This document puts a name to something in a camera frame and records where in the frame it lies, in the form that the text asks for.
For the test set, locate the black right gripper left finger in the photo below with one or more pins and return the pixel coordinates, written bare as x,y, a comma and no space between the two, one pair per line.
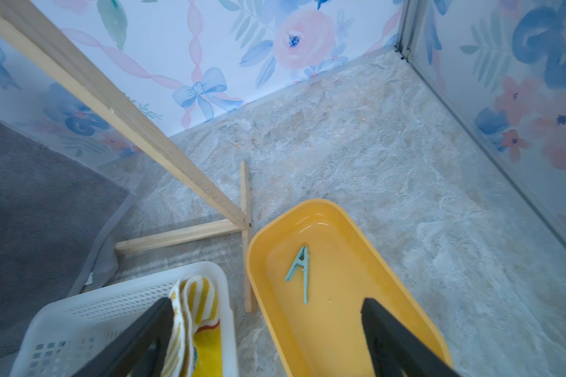
140,350

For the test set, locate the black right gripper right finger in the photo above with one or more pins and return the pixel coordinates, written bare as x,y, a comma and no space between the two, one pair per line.
393,349

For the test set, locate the yellow white striped towel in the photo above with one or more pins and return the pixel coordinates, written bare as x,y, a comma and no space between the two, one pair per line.
195,346

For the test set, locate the teal clothespin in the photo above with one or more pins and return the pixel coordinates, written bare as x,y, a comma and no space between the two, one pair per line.
301,262

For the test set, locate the yellow plastic tray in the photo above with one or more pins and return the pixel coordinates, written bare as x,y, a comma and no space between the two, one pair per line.
325,337

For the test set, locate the white perforated plastic basket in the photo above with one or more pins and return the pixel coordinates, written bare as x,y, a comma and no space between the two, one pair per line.
63,336

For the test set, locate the grey terry towel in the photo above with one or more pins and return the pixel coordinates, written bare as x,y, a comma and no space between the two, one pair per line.
52,210

